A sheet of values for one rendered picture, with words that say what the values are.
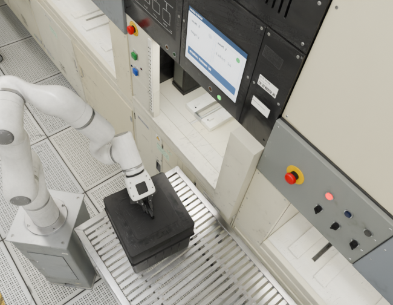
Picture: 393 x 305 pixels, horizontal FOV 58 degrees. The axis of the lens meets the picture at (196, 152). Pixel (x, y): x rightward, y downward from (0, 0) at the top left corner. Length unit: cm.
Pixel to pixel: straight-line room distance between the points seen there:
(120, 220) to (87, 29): 142
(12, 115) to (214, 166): 100
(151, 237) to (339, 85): 90
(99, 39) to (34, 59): 137
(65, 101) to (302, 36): 68
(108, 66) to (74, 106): 113
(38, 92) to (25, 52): 269
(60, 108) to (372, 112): 84
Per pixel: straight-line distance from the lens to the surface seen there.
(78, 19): 263
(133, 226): 147
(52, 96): 113
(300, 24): 93
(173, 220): 148
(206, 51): 126
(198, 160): 180
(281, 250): 167
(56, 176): 285
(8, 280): 262
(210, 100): 201
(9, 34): 407
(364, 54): 87
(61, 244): 177
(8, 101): 118
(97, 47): 240
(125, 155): 137
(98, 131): 123
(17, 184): 143
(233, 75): 119
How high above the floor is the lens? 237
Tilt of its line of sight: 56 degrees down
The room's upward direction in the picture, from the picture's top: 9 degrees clockwise
